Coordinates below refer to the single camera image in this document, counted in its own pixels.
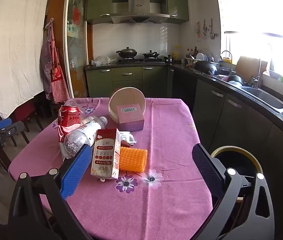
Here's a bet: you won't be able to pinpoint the black wok with lid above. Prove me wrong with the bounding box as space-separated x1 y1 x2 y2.
116 47 138 58

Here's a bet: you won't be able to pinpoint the steel sink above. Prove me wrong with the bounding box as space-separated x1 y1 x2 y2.
241 86 283 114

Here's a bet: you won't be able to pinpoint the curved steel faucet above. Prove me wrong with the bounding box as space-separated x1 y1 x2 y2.
221 50 233 73

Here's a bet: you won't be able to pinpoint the steel range hood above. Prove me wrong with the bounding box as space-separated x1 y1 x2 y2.
111 0 170 24

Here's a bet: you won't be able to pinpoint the small black pan with lid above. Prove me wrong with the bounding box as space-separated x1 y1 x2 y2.
142 50 160 58

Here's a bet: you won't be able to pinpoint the green cabinets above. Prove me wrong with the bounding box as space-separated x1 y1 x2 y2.
86 0 189 25
86 66 174 98

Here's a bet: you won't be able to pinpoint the frosted glass sliding door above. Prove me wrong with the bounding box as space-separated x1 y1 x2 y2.
64 0 89 99

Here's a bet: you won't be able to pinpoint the black bin with gold rim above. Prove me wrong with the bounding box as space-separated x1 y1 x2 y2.
210 145 265 230

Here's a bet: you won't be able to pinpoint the green lower cabinets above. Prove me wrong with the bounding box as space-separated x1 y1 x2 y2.
86 66 174 98

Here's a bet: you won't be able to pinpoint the white paper bowl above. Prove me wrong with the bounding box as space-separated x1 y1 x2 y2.
108 87 147 124

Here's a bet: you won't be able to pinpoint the purple checked apron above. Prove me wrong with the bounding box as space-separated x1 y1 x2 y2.
40 41 54 100

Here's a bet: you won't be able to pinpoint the pink floral tablecloth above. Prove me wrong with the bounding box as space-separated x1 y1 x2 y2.
8 97 213 240

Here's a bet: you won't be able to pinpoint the black cooking pot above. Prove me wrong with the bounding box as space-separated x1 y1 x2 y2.
228 75 244 85

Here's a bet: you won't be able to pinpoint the green upper cabinets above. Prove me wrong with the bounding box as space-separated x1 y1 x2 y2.
86 0 189 25

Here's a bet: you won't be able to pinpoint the clear plastic bottle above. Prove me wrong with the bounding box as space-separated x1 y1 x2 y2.
61 116 108 162

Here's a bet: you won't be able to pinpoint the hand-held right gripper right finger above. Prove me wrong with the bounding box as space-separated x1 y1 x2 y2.
192 143 275 240

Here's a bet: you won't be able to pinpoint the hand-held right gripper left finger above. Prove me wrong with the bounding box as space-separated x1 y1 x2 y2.
8 144 93 240

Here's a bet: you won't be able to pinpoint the condiment bottles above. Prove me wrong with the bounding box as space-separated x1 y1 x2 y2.
186 46 199 58

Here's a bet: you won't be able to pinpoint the clear plastic bag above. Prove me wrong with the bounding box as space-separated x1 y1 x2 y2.
91 56 118 67

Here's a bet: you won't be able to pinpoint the steel sink faucet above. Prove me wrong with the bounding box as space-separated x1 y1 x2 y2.
253 58 262 88

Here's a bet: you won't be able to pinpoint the small white barcode packet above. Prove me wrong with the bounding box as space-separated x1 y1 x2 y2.
120 131 137 147

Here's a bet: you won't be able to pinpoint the pink cardboard box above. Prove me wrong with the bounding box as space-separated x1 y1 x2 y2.
116 103 145 132

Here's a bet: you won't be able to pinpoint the large black wok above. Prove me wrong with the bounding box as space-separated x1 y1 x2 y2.
193 60 220 77

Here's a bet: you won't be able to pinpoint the brown cardboard sheet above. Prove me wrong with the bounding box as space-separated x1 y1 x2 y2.
236 56 268 80

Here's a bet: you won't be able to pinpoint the red seat chair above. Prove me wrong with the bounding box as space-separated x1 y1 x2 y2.
14 100 44 137

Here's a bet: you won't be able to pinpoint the gas stove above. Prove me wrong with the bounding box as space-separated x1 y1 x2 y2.
117 57 165 63

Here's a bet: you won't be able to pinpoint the red checked apron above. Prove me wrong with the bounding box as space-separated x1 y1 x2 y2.
47 17 70 103

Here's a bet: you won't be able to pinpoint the dark side cabinets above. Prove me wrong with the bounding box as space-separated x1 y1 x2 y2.
171 67 283 175

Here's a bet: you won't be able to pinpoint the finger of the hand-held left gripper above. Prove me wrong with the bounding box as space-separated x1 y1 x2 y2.
0 118 13 131
0 121 24 141

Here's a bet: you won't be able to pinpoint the crushed red soda can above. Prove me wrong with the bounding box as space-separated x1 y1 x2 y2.
57 104 82 143

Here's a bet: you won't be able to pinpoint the hanging kitchen utensils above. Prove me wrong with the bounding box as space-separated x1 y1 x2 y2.
195 19 218 42

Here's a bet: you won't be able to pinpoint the white hanging sheet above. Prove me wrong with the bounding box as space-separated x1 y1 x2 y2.
0 0 52 120

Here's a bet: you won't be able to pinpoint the orange foam net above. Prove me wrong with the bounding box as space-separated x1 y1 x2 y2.
119 147 148 172

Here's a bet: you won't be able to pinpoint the red and white milk carton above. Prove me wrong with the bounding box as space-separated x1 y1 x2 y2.
91 128 122 180

